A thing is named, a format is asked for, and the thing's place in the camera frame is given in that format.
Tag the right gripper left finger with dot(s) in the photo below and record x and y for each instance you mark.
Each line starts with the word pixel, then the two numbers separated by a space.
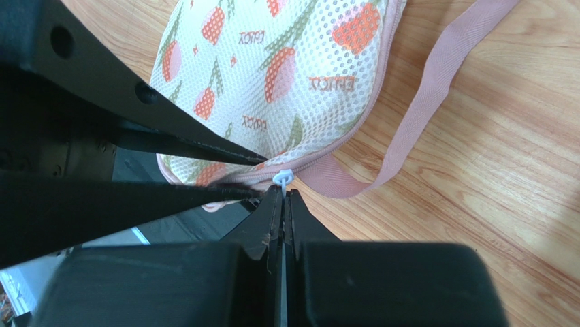
pixel 231 282

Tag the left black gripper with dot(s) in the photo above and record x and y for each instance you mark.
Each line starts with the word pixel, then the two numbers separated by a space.
pixel 68 104

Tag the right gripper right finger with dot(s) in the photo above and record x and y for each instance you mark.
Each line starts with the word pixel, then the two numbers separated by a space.
pixel 354 283

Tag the floral mesh laundry bag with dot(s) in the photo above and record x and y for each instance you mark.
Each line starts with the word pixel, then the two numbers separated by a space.
pixel 294 80

